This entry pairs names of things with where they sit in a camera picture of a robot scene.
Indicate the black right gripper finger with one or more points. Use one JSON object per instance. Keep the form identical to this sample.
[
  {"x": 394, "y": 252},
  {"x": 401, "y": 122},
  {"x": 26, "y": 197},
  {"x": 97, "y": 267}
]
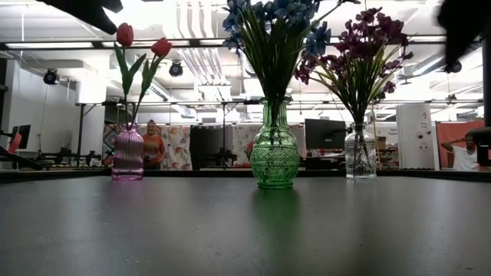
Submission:
[{"x": 464, "y": 23}]

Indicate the small black monitor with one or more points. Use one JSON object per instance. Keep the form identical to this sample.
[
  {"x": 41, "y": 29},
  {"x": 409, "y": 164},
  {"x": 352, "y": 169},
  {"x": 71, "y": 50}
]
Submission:
[{"x": 26, "y": 132}]

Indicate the long fluorescent ceiling light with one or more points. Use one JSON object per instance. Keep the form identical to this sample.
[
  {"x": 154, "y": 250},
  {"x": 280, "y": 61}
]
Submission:
[{"x": 50, "y": 45}]

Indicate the black computer monitor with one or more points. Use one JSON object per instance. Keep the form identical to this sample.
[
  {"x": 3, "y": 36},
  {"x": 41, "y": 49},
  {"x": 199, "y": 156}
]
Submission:
[{"x": 325, "y": 134}]

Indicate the white cabinet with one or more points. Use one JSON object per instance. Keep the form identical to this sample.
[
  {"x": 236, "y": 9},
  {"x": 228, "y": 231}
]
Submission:
[{"x": 416, "y": 130}]

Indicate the black metal rack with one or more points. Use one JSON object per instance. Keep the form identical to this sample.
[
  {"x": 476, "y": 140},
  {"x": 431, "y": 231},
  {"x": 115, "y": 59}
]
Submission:
[{"x": 80, "y": 130}]

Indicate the red artificial tulip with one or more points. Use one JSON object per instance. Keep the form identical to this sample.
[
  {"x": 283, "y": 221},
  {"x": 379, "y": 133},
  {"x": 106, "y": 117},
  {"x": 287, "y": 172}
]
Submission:
[
  {"x": 125, "y": 35},
  {"x": 161, "y": 47}
]

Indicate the black ceiling spotlight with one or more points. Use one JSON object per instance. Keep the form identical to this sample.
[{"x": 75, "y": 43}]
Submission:
[
  {"x": 51, "y": 76},
  {"x": 453, "y": 67},
  {"x": 176, "y": 69}
]

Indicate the black partition panel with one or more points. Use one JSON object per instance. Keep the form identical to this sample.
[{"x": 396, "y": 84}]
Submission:
[{"x": 207, "y": 142}]

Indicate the orange partition panel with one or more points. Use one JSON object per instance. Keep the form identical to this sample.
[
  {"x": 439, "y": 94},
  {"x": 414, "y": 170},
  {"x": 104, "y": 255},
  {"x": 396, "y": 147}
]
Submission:
[{"x": 449, "y": 132}]

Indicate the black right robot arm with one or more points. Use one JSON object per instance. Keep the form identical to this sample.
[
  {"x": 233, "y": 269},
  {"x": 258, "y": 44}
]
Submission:
[{"x": 481, "y": 138}]

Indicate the clear glass vase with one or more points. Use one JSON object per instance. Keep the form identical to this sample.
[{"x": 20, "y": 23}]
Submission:
[{"x": 360, "y": 161}]

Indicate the pink ribbed glass vase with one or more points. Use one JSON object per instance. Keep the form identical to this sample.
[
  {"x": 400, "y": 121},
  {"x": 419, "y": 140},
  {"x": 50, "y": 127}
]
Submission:
[{"x": 127, "y": 157}]

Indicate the green patterned glass vase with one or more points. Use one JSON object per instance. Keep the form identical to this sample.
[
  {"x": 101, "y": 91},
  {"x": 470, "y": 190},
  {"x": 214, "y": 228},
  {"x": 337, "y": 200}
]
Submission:
[{"x": 274, "y": 161}]

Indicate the colourful geometric patterned cloth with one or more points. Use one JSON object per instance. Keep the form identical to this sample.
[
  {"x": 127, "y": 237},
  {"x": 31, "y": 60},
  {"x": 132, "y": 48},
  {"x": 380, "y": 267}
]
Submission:
[{"x": 109, "y": 138}]

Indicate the person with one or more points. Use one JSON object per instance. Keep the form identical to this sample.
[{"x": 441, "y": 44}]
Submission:
[
  {"x": 464, "y": 159},
  {"x": 153, "y": 147}
]

